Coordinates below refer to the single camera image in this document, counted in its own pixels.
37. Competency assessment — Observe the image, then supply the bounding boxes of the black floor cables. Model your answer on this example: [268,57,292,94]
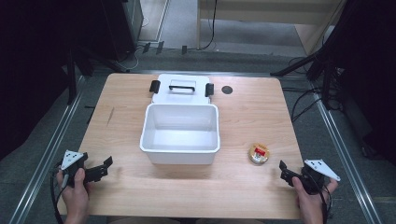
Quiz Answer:
[280,55,326,124]

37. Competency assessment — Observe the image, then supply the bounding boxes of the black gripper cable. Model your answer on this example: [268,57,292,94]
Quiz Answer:
[49,161,70,224]
[310,174,334,224]

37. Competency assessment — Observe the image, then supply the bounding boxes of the dark cabinet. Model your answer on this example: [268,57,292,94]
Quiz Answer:
[101,0,145,63]

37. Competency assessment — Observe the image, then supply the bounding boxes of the white lid with black handle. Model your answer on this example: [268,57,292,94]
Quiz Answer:
[148,73,216,106]

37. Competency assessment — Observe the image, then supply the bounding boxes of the person's left hand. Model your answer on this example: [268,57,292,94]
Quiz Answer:
[56,167,92,219]

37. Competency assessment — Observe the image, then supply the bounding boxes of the white floor cable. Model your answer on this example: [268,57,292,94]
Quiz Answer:
[120,17,150,71]

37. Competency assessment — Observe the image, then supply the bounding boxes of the light wooden furniture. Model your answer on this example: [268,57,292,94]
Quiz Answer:
[196,0,347,56]

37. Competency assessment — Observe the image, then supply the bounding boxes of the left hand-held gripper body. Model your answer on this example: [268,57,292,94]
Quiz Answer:
[60,149,90,188]

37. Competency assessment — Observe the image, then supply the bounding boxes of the person's right hand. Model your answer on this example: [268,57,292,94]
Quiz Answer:
[291,175,339,218]

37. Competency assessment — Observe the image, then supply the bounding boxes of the black metal stand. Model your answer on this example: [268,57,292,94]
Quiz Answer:
[64,43,129,105]

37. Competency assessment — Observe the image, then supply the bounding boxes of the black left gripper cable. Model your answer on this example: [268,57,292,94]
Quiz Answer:
[49,161,70,224]

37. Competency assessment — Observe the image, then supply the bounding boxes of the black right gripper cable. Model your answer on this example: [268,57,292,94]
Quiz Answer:
[310,174,334,224]

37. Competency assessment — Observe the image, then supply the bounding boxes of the black tripod stand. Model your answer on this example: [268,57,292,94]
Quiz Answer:
[269,43,340,110]

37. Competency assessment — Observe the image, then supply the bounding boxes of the black hanging cable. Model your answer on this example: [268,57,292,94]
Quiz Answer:
[200,0,219,51]

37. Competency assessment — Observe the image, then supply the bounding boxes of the white plastic storage box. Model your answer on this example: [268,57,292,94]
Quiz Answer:
[139,103,221,165]

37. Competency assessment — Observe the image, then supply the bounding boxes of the metal floor rail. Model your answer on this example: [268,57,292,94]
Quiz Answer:
[309,82,385,224]
[8,74,86,224]

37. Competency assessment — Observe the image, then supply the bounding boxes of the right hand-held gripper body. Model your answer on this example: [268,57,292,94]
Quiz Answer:
[300,159,342,196]

